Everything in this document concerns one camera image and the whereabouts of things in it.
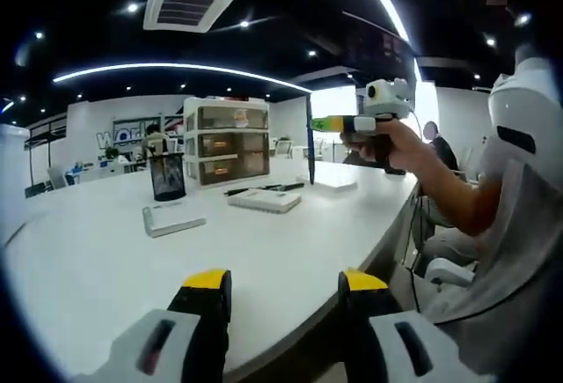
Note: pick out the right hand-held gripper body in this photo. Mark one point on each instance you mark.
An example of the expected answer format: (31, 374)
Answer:
(391, 99)

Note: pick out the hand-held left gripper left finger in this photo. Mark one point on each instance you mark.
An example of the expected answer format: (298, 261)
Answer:
(202, 321)

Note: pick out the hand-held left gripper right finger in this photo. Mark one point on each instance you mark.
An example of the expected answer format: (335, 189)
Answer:
(369, 326)

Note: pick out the blue black pen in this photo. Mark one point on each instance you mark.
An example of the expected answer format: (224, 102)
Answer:
(311, 154)

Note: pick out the white spiral sticky note pad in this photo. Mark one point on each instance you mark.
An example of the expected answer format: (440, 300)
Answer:
(264, 201)
(176, 220)

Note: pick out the white drawer organizer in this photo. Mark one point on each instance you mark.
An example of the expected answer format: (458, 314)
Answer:
(228, 136)

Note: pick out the white desk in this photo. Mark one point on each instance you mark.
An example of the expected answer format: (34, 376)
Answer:
(132, 290)

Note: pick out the person's right hand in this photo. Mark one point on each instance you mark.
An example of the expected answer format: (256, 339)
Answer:
(409, 145)

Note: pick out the hanging black monitor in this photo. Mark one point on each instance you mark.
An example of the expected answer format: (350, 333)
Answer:
(378, 44)

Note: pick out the person's legs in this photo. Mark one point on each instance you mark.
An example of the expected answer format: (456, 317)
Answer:
(453, 242)

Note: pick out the black mesh pen holder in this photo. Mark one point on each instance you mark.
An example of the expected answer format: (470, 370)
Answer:
(167, 193)

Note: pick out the white chest device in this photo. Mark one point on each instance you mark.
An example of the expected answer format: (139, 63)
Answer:
(528, 105)

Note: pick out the ceiling air conditioner vent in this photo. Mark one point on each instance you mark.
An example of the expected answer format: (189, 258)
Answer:
(189, 6)

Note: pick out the potted plant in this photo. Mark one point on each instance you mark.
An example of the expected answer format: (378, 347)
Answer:
(111, 153)

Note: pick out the wall logo sign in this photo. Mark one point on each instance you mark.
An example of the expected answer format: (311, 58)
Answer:
(107, 138)

